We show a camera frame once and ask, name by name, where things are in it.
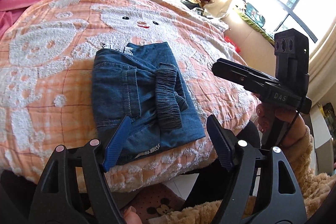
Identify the fuzzy tan sleeve right forearm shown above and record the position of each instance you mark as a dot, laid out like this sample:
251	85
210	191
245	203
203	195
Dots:
314	188

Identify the yellow box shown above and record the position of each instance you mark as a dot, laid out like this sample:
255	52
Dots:
328	114

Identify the red box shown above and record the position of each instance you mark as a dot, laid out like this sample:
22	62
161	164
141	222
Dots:
228	40

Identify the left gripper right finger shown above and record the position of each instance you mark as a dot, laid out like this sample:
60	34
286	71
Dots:
263	187

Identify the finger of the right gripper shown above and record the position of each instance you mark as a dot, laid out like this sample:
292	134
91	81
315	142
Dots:
229	70
245	82

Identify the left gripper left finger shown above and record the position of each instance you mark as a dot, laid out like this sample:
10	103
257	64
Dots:
73	187

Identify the mickey mouse slipper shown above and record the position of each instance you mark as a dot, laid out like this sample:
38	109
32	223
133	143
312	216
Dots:
155	201

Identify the right hand red nails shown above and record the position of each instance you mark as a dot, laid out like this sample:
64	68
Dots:
278	119

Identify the green windowsill cushion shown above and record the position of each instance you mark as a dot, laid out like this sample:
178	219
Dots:
249	14

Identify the peach bear pattern bedspread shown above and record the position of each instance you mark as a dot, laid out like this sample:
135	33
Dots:
72	68

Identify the blue denim pants lace trim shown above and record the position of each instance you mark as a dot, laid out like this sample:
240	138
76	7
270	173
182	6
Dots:
145	84

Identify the left hand red nails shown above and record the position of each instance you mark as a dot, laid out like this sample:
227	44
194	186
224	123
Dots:
130	216

